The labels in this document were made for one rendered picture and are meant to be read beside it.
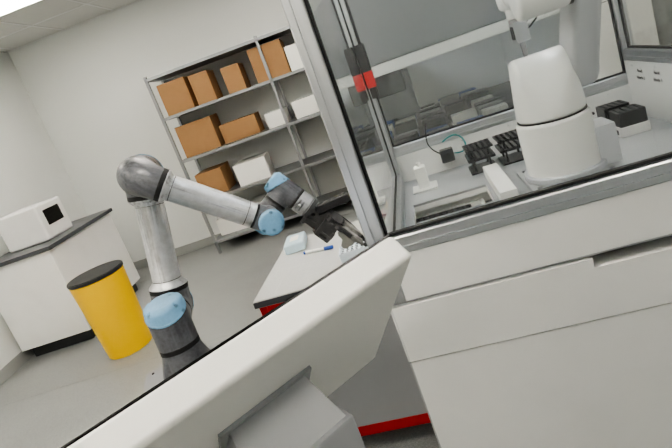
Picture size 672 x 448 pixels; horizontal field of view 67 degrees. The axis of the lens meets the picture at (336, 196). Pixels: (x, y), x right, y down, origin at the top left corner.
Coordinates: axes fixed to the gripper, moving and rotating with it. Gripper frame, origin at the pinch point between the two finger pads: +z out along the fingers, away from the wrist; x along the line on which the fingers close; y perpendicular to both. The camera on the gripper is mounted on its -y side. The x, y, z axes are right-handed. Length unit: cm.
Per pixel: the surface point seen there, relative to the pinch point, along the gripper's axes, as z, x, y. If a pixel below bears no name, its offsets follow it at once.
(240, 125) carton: -113, -364, 107
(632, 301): 41, 55, -42
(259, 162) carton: -74, -358, 126
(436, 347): 18, 55, -9
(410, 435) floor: 68, -17, 62
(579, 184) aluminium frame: 17, 54, -54
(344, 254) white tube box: 2.5, -23.8, 17.9
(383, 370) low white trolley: 39, -11, 42
